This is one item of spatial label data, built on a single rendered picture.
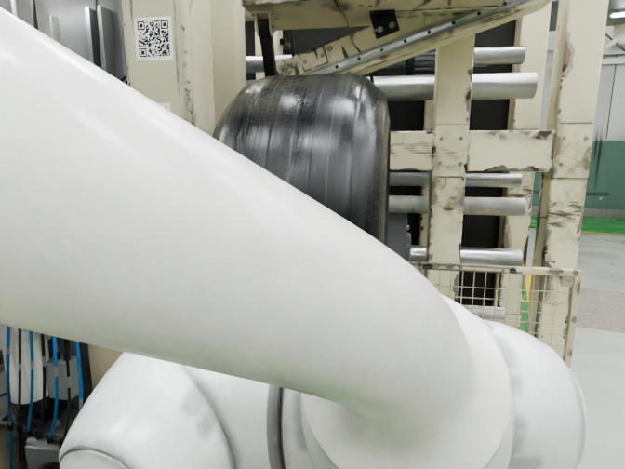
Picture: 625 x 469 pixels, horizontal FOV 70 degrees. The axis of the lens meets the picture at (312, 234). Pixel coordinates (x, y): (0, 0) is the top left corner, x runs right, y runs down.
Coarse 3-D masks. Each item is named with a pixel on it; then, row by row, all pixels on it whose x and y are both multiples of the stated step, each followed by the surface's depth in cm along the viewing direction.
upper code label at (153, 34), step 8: (168, 16) 81; (136, 24) 83; (144, 24) 82; (152, 24) 82; (160, 24) 82; (168, 24) 81; (136, 32) 83; (144, 32) 83; (152, 32) 82; (160, 32) 82; (168, 32) 82; (136, 40) 83; (144, 40) 83; (152, 40) 83; (160, 40) 82; (168, 40) 82; (136, 48) 83; (144, 48) 83; (152, 48) 83; (160, 48) 83; (168, 48) 82; (144, 56) 83; (152, 56) 83; (160, 56) 83; (168, 56) 83
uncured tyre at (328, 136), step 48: (240, 96) 75; (288, 96) 72; (336, 96) 70; (384, 96) 79; (240, 144) 68; (288, 144) 66; (336, 144) 65; (384, 144) 71; (336, 192) 63; (384, 192) 70; (384, 240) 108
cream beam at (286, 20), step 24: (240, 0) 104; (264, 0) 103; (288, 0) 102; (312, 0) 101; (336, 0) 101; (360, 0) 101; (384, 0) 101; (408, 0) 101; (432, 0) 101; (456, 0) 101; (480, 0) 101; (504, 0) 101; (288, 24) 121; (312, 24) 121; (336, 24) 121; (360, 24) 121
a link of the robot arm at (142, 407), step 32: (128, 384) 25; (160, 384) 24; (192, 384) 25; (224, 384) 25; (256, 384) 25; (96, 416) 23; (128, 416) 23; (160, 416) 23; (192, 416) 24; (224, 416) 25; (256, 416) 25; (64, 448) 23; (96, 448) 22; (128, 448) 22; (160, 448) 22; (192, 448) 23; (224, 448) 24; (256, 448) 25
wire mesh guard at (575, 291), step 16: (480, 272) 120; (496, 272) 119; (512, 272) 118; (528, 272) 117; (544, 272) 117; (560, 272) 116; (576, 272) 115; (496, 288) 120; (544, 288) 118; (576, 288) 116; (576, 304) 117; (496, 320) 122; (528, 320) 120; (576, 320) 118
